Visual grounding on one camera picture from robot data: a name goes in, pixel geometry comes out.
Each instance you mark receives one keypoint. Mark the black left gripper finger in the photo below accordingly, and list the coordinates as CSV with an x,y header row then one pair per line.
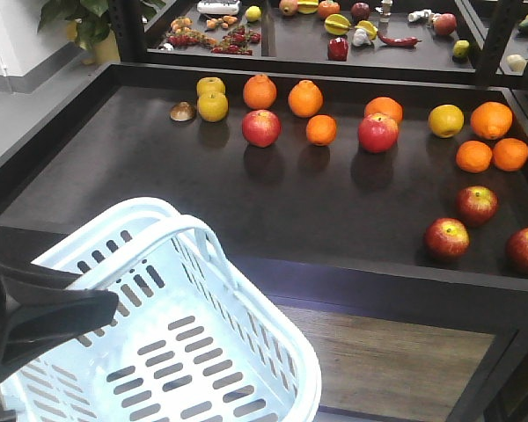
x,y
33,275
35,320

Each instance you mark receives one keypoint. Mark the light blue plastic basket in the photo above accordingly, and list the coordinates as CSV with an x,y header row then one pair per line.
x,y
192,339

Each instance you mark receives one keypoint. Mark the brown mushroom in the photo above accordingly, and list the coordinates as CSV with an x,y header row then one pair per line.
x,y
182,111

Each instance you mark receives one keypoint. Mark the yellow round pear front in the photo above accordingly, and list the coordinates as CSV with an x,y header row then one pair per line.
x,y
212,106

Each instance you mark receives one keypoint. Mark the yellow round pear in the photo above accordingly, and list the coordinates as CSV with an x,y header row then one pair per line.
x,y
446,121
212,106
210,84

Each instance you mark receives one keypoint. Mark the yellow round pear back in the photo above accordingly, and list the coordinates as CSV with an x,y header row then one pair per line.
x,y
210,84

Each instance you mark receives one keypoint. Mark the red apple left tray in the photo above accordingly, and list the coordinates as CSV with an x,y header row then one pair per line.
x,y
261,128

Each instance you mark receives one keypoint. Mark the red apple tray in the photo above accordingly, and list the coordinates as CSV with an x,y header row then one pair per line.
x,y
377,133
261,128

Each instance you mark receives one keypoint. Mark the orange near yellow pears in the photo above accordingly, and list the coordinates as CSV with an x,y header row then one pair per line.
x,y
259,92

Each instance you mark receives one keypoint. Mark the small orange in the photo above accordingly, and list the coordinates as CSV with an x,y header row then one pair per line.
x,y
510,154
473,156
321,130

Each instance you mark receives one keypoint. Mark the red apple middle tray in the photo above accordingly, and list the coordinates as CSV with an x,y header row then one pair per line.
x,y
377,133

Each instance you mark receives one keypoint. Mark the black wooden produce stand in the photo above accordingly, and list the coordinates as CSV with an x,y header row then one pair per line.
x,y
334,232

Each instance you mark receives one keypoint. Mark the red bell pepper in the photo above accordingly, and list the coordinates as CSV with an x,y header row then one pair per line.
x,y
337,49

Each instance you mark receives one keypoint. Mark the orange behind red apple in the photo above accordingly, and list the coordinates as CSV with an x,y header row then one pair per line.
x,y
387,106

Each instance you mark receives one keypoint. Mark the white garlic bulb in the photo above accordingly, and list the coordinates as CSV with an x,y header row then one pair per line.
x,y
360,38

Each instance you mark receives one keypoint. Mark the red apple front lower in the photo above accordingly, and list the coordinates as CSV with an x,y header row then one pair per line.
x,y
446,239

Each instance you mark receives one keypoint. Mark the red apple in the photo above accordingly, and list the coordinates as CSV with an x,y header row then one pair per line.
x,y
476,205
446,239

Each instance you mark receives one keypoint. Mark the red chili pepper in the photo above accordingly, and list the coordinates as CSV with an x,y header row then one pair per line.
x,y
408,42

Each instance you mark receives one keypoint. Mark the yellow round pear right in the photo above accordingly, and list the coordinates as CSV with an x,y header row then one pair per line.
x,y
446,121

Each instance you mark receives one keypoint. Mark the red apple front upper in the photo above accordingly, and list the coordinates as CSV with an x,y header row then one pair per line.
x,y
476,205

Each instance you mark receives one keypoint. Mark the small orange front left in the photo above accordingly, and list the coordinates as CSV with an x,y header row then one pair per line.
x,y
473,156

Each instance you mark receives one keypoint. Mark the large orange with nub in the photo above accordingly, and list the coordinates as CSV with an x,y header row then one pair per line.
x,y
491,120

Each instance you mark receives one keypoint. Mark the small orange front right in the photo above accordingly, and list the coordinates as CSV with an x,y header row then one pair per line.
x,y
510,154

